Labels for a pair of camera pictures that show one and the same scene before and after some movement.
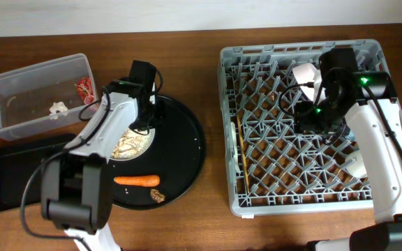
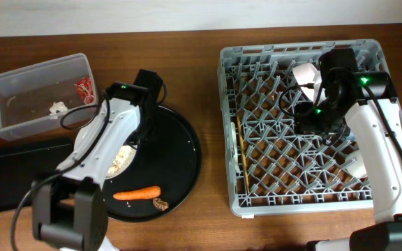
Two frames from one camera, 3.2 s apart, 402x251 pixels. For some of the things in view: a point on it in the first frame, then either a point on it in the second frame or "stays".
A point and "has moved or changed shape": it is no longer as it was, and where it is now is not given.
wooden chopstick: (247, 187) stays
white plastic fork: (234, 158) stays
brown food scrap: (155, 195) → (160, 205)
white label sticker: (248, 216) stays
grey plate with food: (132, 144) has moved or changed shape
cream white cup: (356, 164) stays
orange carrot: (146, 180) → (146, 193)
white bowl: (308, 72) stays
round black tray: (176, 155) has moved or changed shape
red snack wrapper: (85, 88) stays
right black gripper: (303, 119) stays
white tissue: (60, 107) stays
